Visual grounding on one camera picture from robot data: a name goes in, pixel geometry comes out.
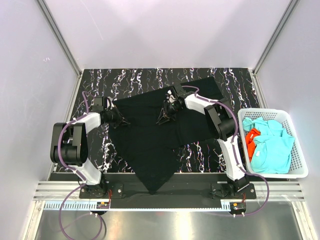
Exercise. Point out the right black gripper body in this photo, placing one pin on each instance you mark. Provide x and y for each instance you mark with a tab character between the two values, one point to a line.
167	111

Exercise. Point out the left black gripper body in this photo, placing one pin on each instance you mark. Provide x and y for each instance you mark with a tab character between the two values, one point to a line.
116	119

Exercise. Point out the black t shirt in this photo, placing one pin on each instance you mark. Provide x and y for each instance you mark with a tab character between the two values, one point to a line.
147	147

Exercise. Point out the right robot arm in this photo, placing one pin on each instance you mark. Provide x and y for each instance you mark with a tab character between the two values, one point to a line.
223	125

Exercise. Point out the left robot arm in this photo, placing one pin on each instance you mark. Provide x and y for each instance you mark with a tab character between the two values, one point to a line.
69	144

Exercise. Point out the black marbled table mat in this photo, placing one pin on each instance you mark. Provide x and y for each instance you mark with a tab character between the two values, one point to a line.
235	84

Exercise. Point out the orange t shirt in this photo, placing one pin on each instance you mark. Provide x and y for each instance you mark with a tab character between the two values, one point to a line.
250	144

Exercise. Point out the left connector board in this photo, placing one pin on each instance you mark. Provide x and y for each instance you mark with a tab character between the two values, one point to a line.
103	205

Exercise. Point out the connector board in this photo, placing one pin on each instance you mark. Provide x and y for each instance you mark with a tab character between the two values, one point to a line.
239	206
103	205

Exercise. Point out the teal t shirt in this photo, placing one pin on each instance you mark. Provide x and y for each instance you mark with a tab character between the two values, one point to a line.
272	154

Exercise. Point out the right connector board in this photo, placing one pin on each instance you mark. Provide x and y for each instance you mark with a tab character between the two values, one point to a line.
239	206

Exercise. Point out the white plastic laundry basket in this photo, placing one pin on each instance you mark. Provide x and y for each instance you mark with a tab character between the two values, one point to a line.
298	168

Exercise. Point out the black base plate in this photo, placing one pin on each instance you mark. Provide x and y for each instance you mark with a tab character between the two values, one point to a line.
181	191

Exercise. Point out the white slotted cable duct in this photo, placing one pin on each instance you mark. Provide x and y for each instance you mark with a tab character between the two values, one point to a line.
91	205

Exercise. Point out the left aluminium frame post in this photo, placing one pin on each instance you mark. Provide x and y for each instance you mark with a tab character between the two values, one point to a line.
58	36

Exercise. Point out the aluminium frame post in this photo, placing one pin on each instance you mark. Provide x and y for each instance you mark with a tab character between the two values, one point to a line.
58	36
276	34

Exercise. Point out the right aluminium frame post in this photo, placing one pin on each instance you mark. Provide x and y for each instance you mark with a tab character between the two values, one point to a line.
276	34

